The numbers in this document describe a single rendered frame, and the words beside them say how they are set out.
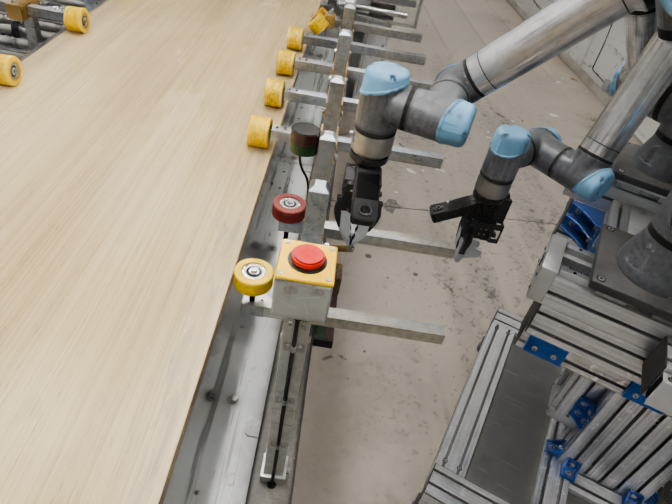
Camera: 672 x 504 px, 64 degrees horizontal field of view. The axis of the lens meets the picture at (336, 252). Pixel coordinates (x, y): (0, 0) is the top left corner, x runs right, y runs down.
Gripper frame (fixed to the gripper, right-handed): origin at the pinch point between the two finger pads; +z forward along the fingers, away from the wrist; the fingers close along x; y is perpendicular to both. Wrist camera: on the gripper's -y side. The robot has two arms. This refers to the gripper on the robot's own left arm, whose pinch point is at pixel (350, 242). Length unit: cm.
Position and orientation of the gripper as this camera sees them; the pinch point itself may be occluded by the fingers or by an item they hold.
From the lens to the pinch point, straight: 107.8
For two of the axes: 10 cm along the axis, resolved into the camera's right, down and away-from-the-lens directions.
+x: -9.9, -1.6, -0.5
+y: 0.7, -6.4, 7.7
